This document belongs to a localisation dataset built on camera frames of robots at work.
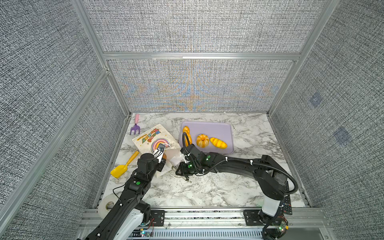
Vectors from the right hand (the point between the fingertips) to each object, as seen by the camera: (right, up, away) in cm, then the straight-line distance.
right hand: (176, 173), depth 80 cm
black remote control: (+57, -17, -4) cm, 60 cm away
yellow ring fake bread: (+16, +16, +19) cm, 29 cm away
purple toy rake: (-33, +25, +30) cm, 51 cm away
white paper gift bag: (-17, +16, +8) cm, 24 cm away
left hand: (-9, +11, +2) cm, 14 cm away
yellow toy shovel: (-35, -2, +11) cm, 37 cm away
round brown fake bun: (-8, +7, +12) cm, 16 cm away
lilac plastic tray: (+31, +22, +27) cm, 47 cm away
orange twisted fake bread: (+4, +23, +27) cm, 36 cm away
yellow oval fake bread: (+26, +14, +18) cm, 35 cm away
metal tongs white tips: (+5, -1, -5) cm, 8 cm away
